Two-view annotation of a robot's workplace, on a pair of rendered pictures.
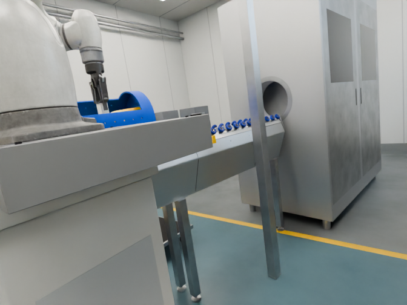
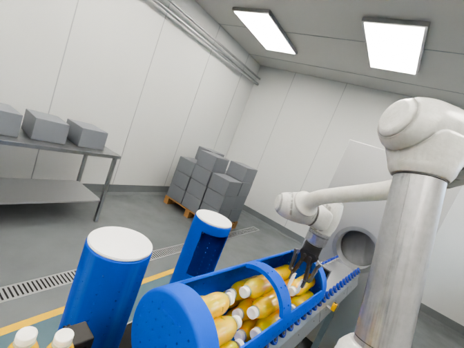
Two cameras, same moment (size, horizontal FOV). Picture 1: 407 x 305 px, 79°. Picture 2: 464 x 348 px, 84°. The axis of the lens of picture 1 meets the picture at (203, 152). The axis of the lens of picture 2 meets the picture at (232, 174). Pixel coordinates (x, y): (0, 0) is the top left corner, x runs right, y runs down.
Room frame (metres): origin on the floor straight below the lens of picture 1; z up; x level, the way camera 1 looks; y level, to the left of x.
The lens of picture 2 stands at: (0.13, 1.03, 1.67)
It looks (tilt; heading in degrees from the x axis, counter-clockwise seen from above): 9 degrees down; 350
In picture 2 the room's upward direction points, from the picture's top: 21 degrees clockwise
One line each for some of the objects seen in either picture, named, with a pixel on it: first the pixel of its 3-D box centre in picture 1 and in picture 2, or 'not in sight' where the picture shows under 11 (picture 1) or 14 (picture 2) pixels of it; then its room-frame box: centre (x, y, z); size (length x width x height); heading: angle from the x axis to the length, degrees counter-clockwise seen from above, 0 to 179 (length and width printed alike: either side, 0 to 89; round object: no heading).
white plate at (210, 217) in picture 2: not in sight; (214, 218); (1.94, 0.71, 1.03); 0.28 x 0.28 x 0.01
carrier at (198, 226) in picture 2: not in sight; (193, 271); (1.94, 0.71, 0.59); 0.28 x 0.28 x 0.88
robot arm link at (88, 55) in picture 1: (92, 57); (317, 237); (1.12, 0.41, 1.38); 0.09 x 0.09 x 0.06
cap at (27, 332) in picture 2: not in sight; (25, 336); (0.66, 1.23, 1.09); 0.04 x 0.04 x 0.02
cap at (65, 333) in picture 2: not in sight; (63, 337); (0.68, 1.16, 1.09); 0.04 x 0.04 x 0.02
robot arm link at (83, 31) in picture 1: (83, 31); (324, 214); (1.12, 0.42, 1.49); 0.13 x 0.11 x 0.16; 94
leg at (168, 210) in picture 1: (174, 244); not in sight; (1.43, 0.26, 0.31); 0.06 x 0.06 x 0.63; 42
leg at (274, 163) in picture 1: (277, 195); (321, 333); (1.98, -0.56, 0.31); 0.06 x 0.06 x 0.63; 42
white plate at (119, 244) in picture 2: not in sight; (121, 242); (1.26, 1.19, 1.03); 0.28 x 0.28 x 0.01
